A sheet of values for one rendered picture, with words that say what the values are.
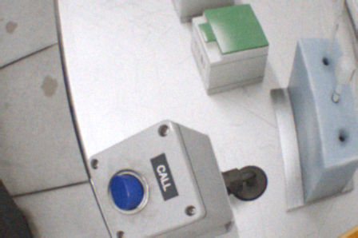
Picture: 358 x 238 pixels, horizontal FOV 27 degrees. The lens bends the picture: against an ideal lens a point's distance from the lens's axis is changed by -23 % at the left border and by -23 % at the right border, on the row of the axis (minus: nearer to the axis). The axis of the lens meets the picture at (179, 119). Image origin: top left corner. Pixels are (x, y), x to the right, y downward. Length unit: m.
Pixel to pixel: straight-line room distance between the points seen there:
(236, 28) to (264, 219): 0.14
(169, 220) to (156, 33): 0.18
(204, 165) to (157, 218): 0.05
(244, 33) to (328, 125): 0.11
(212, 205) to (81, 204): 0.99
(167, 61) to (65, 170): 0.92
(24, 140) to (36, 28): 0.26
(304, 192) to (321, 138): 0.08
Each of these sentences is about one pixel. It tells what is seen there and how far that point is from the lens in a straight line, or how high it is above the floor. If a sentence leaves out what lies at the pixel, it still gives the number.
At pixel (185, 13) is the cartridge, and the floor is 0.89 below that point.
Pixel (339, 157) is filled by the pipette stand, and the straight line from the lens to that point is 0.56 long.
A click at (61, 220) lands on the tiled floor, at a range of 1.55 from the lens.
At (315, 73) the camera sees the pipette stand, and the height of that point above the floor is 0.98.
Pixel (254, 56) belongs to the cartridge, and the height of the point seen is 0.93.
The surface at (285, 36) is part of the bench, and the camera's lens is 0.70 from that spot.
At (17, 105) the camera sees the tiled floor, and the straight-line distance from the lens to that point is 1.64.
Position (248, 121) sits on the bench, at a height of 0.87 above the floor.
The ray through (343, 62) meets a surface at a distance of 0.51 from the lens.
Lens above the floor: 1.49
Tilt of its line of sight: 68 degrees down
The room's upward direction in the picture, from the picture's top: 3 degrees clockwise
